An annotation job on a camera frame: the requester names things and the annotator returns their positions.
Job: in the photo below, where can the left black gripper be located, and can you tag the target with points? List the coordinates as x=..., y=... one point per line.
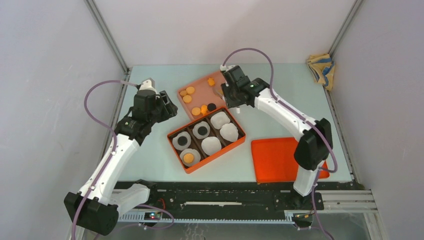
x=169, y=109

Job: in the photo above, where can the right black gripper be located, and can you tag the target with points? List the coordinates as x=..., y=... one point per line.
x=230, y=95

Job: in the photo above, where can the pink cookie tray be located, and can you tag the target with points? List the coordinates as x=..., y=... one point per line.
x=203, y=95

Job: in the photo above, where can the black sandwich cookie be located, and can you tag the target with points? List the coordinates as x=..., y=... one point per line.
x=203, y=131
x=182, y=140
x=211, y=107

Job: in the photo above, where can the orange cookie box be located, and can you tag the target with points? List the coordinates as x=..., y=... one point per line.
x=196, y=143

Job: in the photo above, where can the metal tongs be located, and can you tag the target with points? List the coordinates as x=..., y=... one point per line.
x=219, y=92

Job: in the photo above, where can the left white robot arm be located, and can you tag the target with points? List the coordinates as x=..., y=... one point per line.
x=95, y=206

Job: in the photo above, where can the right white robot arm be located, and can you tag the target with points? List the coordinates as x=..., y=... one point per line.
x=314, y=137

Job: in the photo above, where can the orange fish cookie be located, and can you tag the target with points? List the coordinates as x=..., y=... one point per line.
x=204, y=109
x=211, y=81

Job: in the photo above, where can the white paper cup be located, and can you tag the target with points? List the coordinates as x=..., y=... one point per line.
x=211, y=145
x=195, y=130
x=195, y=152
x=229, y=132
x=219, y=119
x=179, y=147

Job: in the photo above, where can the orange box lid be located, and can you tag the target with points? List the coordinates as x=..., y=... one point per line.
x=273, y=160

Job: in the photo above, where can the yellow blue cloth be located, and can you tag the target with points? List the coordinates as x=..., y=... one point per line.
x=322, y=68

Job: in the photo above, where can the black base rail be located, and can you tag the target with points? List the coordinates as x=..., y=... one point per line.
x=231, y=201

